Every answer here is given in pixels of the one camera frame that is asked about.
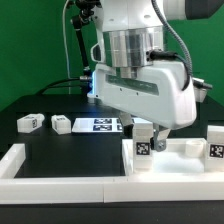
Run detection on white fiducial marker sheet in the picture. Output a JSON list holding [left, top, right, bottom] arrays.
[[72, 118, 122, 133]]

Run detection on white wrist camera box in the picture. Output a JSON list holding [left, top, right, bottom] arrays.
[[192, 78, 213, 103]]

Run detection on white square table top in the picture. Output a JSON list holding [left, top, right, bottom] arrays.
[[122, 138, 209, 176]]

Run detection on white U-shaped fence wall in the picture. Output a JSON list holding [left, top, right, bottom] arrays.
[[0, 144, 224, 204]]

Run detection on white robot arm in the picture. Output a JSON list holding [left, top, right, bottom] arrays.
[[72, 0, 224, 151]]

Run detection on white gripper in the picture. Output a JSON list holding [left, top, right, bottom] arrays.
[[94, 61, 196, 152]]

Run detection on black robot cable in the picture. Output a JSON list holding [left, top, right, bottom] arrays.
[[35, 78, 93, 96]]

